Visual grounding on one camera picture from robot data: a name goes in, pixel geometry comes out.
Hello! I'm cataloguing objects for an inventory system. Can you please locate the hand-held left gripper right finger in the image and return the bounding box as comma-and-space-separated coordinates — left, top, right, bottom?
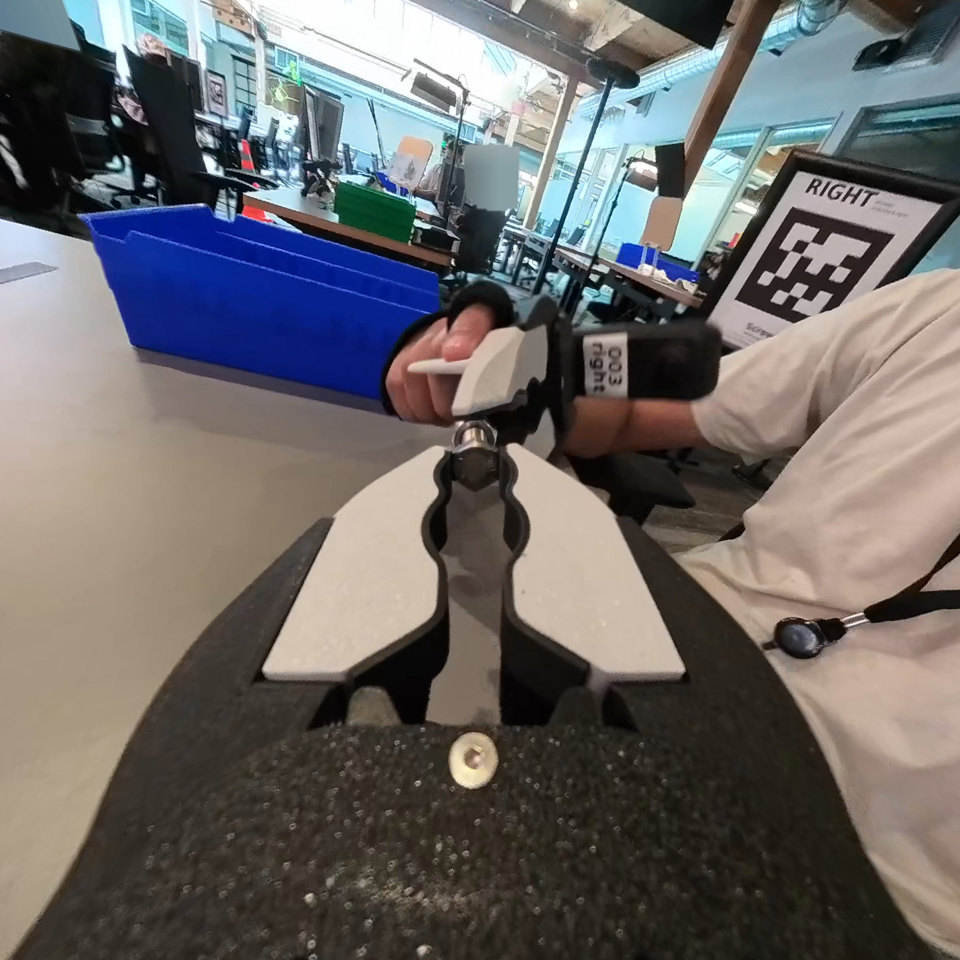
499, 444, 688, 726

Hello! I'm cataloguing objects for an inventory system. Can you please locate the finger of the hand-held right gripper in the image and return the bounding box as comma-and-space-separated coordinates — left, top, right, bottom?
452, 324, 551, 420

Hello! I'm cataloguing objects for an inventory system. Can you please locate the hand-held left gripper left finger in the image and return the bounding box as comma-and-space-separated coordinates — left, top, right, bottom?
261, 444, 453, 726

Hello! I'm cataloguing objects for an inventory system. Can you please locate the silver hex nut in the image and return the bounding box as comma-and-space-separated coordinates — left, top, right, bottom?
448, 448, 501, 490

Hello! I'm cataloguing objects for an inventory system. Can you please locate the blue plastic bin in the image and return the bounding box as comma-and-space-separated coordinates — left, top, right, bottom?
77, 202, 444, 400
616, 241, 704, 273

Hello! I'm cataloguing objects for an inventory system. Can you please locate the person's right forearm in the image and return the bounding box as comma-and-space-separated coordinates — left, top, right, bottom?
558, 395, 710, 460

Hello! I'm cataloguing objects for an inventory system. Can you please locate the person's right hand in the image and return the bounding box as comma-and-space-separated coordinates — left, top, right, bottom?
388, 303, 498, 426

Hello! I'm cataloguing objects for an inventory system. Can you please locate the wooden office table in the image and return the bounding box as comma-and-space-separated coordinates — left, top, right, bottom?
553, 246, 708, 310
241, 186, 460, 273

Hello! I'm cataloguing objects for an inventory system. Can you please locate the black speaker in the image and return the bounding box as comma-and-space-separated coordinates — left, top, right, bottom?
654, 142, 688, 200

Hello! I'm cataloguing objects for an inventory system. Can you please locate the stack of green bins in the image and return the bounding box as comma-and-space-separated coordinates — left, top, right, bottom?
333, 180, 418, 246

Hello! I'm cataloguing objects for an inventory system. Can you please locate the black badge reel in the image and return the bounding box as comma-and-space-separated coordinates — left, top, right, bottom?
763, 534, 960, 661

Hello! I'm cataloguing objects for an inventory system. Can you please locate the black framed marker sign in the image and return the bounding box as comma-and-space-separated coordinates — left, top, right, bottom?
701, 148, 960, 354

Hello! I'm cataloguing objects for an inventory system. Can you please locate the small instruction board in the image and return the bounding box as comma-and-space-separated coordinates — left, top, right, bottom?
391, 136, 436, 190

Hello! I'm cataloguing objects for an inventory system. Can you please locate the white t-shirt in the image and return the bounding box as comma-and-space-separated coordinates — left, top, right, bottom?
671, 268, 960, 960

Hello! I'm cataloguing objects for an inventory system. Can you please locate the black pole stand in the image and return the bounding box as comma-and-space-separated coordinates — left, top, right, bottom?
534, 58, 641, 297

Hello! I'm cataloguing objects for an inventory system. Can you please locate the computer monitor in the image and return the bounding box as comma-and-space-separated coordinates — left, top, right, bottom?
302, 84, 348, 165

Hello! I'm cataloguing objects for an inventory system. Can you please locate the black ceiling screen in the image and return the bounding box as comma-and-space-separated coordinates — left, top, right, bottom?
621, 0, 738, 51

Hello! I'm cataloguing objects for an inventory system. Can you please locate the wooden support post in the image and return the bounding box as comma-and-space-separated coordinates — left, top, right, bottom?
681, 0, 785, 177

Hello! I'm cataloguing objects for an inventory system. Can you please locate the silver ventilation duct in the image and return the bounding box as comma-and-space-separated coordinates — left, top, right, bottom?
765, 0, 852, 55

